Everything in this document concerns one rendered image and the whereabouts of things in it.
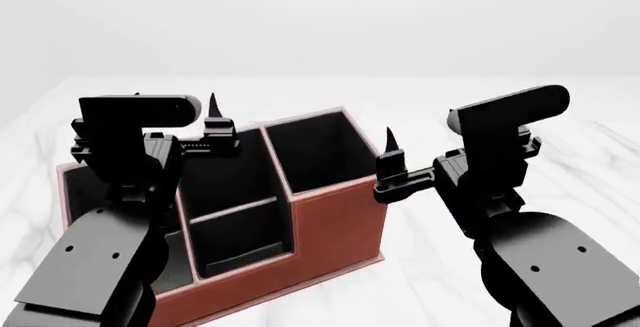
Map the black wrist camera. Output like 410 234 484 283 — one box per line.
445 84 572 194
78 93 203 185

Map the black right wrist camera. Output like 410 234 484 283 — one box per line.
445 84 572 194

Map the red-brown leather desk caddy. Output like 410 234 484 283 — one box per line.
55 105 390 327

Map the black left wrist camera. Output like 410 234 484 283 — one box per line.
78 93 203 185

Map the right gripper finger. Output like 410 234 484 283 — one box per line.
372 125 412 205
518 123 544 160

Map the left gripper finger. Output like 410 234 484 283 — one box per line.
69 117 89 164
201 91 242 157

